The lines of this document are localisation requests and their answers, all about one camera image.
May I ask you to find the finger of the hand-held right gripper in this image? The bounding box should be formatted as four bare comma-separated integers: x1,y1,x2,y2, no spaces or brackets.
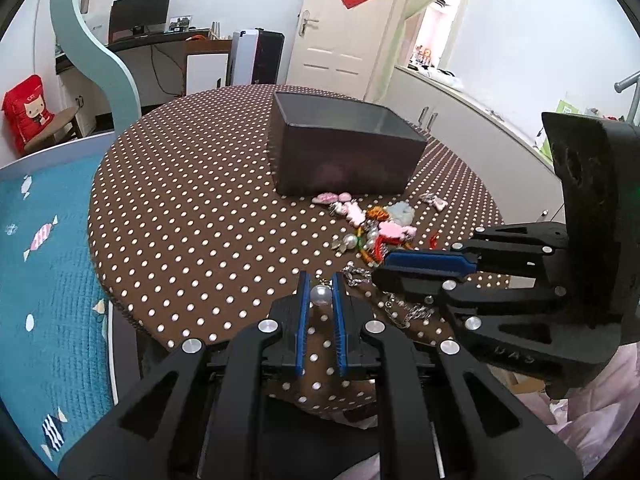
385,223,569,282
374,266,622,387

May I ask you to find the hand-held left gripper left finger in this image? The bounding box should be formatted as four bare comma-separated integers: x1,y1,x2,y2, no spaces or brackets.
59,271,312,480

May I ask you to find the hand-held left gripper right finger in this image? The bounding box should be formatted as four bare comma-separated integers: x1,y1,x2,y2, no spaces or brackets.
331,272,583,480

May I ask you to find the silver chain necklace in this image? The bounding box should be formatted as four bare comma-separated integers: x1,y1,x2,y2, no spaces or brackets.
342,261,436,330

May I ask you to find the dark grey rectangular box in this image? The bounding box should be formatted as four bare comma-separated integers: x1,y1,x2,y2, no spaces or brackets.
270,91,428,197

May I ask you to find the pile of colourful jewelry charms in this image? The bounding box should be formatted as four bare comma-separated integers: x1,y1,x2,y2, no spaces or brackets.
312,191,448,267

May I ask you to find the green printed box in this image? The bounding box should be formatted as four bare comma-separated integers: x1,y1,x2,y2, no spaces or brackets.
537,97,581,158

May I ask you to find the white counter cabinet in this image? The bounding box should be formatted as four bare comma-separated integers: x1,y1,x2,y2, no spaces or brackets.
387,62,567,221

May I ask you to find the pink clothing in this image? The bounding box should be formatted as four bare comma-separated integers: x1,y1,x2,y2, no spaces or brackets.
547,342,640,463

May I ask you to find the brown polka dot tablecloth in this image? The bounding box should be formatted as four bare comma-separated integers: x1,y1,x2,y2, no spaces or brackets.
87,84,511,417

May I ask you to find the white cloth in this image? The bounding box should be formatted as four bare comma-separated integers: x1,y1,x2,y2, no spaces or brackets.
430,67,463,88

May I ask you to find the white panel door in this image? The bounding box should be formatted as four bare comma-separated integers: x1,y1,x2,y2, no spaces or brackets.
280,0,416,103

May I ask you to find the blue candy print blanket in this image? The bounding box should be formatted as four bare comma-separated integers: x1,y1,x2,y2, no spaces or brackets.
0,152,118,471

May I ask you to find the wooden cabinet with white door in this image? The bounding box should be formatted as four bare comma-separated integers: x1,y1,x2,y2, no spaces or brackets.
182,40,233,97

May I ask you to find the wooden chair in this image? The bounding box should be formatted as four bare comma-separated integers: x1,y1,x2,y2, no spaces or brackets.
22,107,83,156

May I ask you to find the dark wooden desk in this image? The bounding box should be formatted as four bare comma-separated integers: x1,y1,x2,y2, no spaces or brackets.
55,27,233,101

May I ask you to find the teal curved panel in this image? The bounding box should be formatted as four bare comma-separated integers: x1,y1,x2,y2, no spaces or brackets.
50,0,143,133

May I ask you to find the red cartoon bag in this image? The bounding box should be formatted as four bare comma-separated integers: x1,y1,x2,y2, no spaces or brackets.
2,74,57,156

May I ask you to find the black computer monitor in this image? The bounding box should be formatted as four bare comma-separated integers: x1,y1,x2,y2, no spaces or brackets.
108,0,172,43

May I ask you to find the grey metal rail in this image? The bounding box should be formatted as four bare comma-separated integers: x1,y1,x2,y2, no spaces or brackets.
614,72,640,123

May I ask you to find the black hanging cable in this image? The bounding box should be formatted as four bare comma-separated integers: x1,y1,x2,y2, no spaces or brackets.
150,45,186,97

